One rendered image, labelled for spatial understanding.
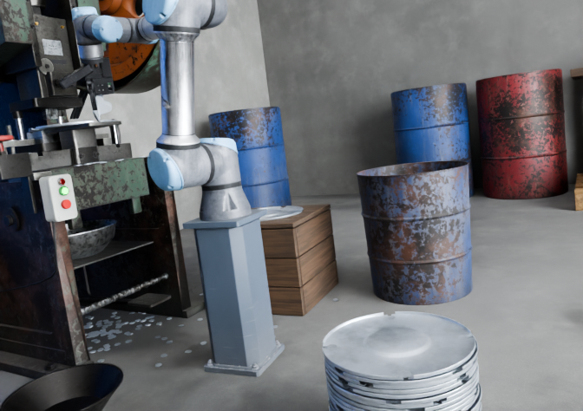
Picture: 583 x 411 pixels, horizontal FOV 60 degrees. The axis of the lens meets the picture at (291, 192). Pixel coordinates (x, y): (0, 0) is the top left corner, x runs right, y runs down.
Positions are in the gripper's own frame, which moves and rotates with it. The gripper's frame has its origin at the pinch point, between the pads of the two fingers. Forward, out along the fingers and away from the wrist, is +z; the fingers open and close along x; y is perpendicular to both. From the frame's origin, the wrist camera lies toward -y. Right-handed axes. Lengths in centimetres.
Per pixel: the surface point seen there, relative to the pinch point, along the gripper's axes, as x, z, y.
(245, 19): 328, 5, 129
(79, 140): 2.7, 7.7, -7.1
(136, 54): 38.6, -14.2, 16.6
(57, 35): 25.1, -24.7, -9.6
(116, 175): -0.7, 21.3, 3.1
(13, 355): -22, 73, -39
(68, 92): 15.3, -6.2, -8.7
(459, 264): -50, 53, 116
